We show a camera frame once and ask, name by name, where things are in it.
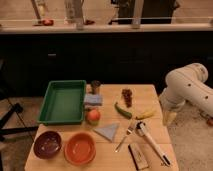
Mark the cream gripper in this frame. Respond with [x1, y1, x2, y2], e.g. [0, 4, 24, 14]
[161, 103, 177, 126]

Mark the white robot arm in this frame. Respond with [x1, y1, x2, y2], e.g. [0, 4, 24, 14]
[159, 63, 213, 126]

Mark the orange red bowl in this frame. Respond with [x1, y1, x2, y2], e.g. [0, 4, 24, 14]
[64, 132, 96, 166]

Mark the dark purple bowl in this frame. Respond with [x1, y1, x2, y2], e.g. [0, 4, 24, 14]
[33, 131, 62, 159]

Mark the yellow banana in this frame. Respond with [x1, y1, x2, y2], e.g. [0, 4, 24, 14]
[135, 110, 155, 120]

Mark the green chili pepper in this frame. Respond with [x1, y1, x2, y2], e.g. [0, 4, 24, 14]
[114, 102, 132, 119]

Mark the metal fork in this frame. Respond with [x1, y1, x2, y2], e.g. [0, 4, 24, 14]
[115, 122, 135, 153]

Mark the bunch of dark grapes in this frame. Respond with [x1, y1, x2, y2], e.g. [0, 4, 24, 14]
[122, 89, 132, 108]

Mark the black wooden block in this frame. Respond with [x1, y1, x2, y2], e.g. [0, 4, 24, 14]
[128, 143, 149, 171]

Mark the grey triangular cloth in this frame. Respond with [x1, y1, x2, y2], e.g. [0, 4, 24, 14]
[93, 123, 119, 142]

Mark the orange fruit on stand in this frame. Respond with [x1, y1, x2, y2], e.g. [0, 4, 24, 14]
[86, 109, 101, 125]

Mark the blue sponge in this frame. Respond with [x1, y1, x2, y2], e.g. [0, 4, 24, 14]
[84, 94, 103, 106]

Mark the green plastic tray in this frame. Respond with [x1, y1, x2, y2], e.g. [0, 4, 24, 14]
[38, 80, 86, 125]

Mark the black tripod leg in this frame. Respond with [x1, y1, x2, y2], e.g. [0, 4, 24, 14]
[0, 103, 38, 142]

